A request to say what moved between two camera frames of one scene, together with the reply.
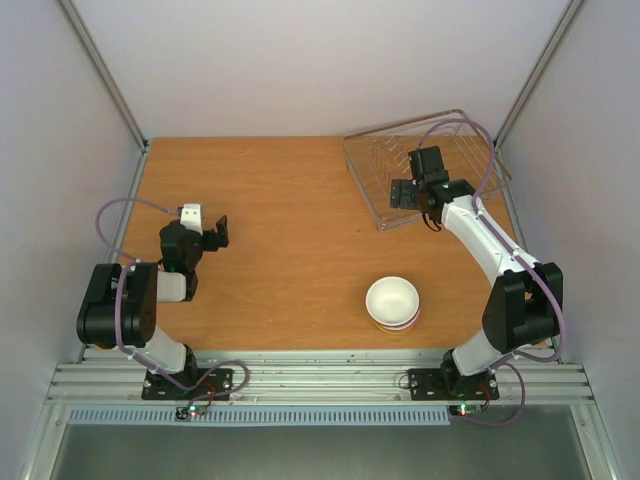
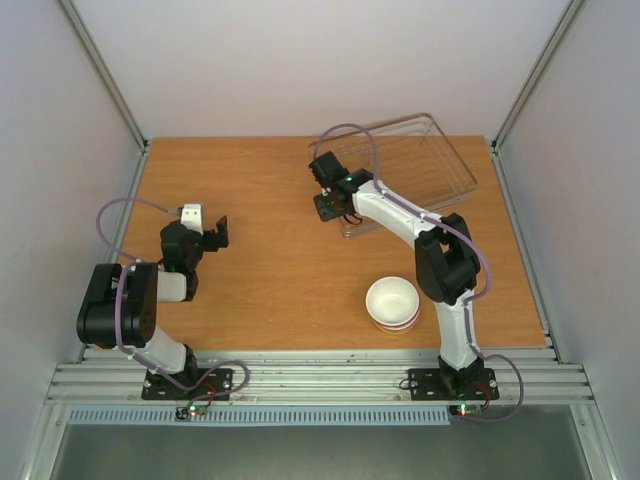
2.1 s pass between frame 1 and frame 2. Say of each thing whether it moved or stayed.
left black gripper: stayed
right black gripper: moved
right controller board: stayed
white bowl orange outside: stayed
